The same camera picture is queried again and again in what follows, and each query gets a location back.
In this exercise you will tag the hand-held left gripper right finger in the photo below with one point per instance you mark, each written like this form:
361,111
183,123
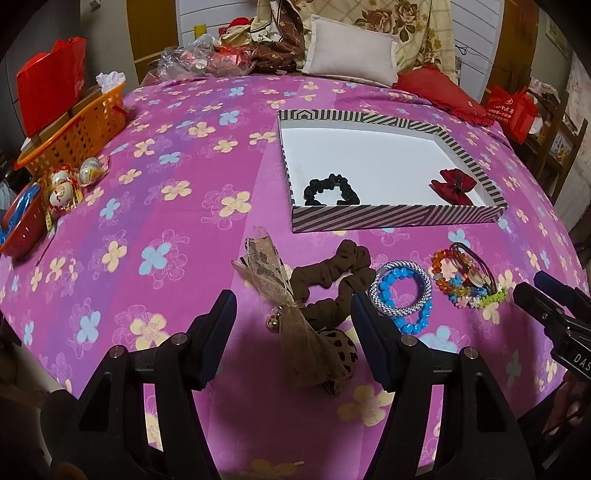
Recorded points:
369,332

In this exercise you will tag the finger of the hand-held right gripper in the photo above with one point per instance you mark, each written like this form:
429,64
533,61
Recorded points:
551,279
535,300

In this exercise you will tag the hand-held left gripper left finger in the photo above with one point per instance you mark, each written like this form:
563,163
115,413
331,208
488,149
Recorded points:
222,330

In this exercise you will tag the green and blue flower hairband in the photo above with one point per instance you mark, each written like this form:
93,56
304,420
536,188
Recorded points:
489,300

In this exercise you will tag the leopard mesh hair bow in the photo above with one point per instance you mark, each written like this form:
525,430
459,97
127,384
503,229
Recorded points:
268,272

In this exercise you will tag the brown scrunchie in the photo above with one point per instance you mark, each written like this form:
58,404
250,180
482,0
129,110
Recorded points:
314,277

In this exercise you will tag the striped shallow box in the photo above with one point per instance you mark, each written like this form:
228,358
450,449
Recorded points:
369,157

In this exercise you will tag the red satin hair bow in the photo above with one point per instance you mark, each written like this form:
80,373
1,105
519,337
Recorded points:
455,181

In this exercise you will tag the wooden chair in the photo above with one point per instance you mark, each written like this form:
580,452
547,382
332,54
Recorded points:
551,138

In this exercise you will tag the black scrunchie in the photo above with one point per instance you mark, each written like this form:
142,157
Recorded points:
314,187

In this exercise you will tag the red shopping bag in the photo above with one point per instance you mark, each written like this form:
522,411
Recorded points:
508,110

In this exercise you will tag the pink floral bedsheet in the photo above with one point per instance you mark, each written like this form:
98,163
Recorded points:
184,152

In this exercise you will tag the decorated egg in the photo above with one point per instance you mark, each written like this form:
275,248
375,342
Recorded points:
91,169
59,177
62,194

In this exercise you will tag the red bowl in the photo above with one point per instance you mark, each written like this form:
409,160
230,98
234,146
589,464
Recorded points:
23,230

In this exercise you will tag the red cushion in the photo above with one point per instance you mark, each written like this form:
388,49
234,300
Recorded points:
434,90

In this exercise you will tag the orange plastic basket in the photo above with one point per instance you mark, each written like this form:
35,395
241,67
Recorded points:
87,131

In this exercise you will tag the red snack packaging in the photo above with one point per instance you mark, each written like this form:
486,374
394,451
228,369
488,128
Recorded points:
231,62

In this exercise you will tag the clear plastic bags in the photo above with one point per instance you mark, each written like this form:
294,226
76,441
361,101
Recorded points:
184,60

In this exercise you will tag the white tissue paper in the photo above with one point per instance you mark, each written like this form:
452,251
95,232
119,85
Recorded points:
110,81

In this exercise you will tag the brown patterned quilt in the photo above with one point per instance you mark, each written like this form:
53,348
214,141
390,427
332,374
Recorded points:
281,55

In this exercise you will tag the beige pillow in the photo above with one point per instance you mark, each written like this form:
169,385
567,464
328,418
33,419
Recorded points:
351,50

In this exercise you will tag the cream floral quilt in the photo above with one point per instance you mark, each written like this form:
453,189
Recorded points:
406,18

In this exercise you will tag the red plush toy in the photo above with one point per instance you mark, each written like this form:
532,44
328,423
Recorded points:
235,27

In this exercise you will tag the red paper bag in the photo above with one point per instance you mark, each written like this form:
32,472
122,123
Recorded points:
46,83

